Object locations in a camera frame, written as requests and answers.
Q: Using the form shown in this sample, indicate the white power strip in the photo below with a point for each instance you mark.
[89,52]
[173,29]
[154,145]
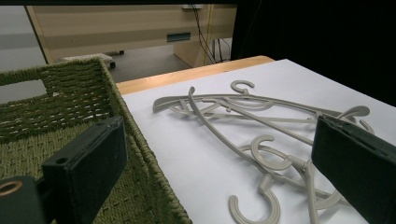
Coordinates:
[193,6]

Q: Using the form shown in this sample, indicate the white table mat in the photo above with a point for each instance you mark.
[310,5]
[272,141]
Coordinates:
[193,149]

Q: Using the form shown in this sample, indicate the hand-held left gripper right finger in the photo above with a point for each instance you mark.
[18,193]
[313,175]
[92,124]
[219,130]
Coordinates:
[358,168]

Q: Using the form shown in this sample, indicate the green woven basket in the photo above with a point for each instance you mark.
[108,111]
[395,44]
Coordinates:
[77,93]

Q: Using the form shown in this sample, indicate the grey plastic clothes hanger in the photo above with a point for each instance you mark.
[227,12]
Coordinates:
[358,109]
[165,101]
[254,151]
[205,121]

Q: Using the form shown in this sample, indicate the black curtain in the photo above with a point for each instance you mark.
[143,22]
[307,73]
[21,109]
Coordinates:
[311,37]

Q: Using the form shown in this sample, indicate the beige wooden desk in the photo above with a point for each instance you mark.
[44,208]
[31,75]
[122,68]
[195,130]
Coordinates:
[109,25]

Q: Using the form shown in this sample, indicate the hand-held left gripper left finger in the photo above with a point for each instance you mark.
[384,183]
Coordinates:
[84,168]

